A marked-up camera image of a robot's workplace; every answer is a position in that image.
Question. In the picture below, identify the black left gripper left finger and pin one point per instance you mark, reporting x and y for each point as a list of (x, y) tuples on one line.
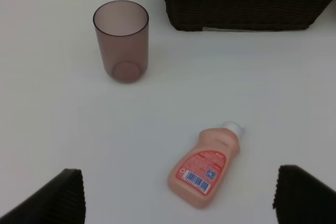
[(61, 200)]

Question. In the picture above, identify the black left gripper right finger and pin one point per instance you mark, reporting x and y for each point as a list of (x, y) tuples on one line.
[(302, 198)]

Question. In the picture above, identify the pink lotion bottle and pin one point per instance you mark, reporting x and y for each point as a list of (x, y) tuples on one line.
[(197, 177)]

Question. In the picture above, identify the translucent purple plastic cup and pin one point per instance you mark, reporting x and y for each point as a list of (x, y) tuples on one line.
[(122, 30)]

